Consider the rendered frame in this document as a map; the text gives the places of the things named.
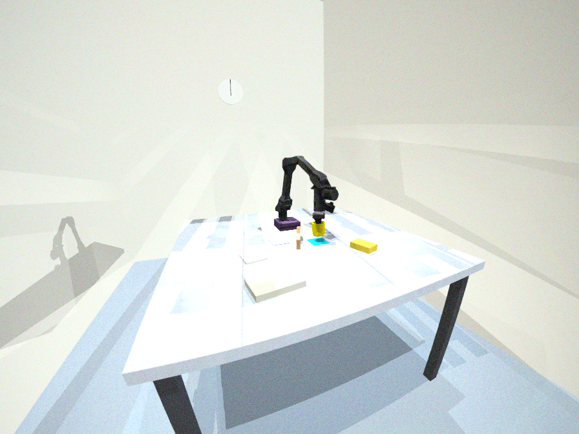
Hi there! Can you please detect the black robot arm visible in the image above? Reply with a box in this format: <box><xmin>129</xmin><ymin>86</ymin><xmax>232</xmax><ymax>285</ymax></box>
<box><xmin>275</xmin><ymin>156</ymin><xmax>339</xmax><ymax>222</ymax></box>

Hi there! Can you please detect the white flat block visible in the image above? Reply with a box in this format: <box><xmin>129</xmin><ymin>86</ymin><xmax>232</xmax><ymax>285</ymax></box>
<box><xmin>244</xmin><ymin>265</ymin><xmax>307</xmax><ymax>303</ymax></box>

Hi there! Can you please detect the yellow rectangular block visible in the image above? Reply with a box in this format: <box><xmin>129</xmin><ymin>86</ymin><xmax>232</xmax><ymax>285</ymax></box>
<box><xmin>350</xmin><ymin>238</ymin><xmax>377</xmax><ymax>254</ymax></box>

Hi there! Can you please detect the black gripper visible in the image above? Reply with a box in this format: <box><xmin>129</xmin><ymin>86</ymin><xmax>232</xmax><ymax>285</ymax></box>
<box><xmin>312</xmin><ymin>199</ymin><xmax>325</xmax><ymax>224</ymax></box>

